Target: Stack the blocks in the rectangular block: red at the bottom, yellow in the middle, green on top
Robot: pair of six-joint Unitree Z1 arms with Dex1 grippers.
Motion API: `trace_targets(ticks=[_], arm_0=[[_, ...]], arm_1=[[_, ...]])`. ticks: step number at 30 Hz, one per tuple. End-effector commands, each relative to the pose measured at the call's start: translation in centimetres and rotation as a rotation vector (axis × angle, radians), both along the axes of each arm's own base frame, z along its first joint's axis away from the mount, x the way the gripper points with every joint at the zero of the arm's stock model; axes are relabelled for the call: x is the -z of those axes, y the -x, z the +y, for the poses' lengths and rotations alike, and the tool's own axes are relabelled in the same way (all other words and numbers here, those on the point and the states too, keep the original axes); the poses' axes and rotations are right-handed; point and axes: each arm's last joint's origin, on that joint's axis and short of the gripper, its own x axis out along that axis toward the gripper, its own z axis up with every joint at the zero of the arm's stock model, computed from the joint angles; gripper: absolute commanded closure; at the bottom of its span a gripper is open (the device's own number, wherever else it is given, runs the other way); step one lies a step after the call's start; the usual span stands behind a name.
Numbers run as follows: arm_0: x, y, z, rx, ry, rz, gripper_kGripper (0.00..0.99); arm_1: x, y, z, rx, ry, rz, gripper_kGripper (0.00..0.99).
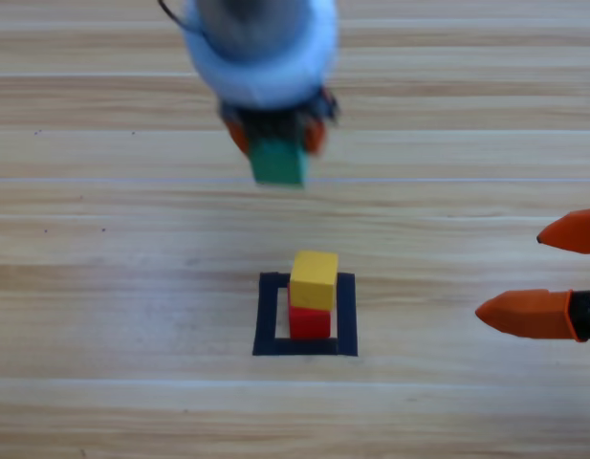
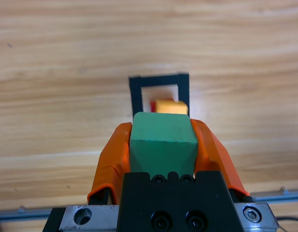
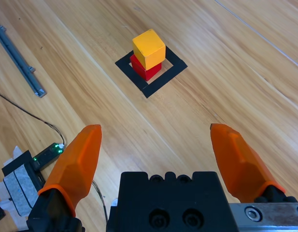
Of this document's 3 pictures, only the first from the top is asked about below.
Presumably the red wooden cube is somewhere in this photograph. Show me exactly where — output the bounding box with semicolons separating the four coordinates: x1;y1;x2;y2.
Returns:
287;281;333;341

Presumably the green wooden cube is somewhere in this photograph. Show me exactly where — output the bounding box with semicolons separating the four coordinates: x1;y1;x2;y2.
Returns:
249;138;309;189

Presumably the yellow wooden cube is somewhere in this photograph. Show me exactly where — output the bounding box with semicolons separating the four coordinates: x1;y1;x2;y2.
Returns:
289;251;339;310

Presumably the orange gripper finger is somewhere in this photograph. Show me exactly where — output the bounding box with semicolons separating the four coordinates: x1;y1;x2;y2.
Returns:
536;208;590;254
474;289;590;348

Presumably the black cable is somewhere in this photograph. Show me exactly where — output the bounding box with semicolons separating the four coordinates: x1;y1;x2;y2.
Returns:
158;0;201;36

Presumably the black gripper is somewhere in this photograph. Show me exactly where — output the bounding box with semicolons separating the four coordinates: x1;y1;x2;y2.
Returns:
217;85;342;157

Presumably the black tape square outline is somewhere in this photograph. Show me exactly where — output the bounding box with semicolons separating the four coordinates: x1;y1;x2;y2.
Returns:
251;271;360;358

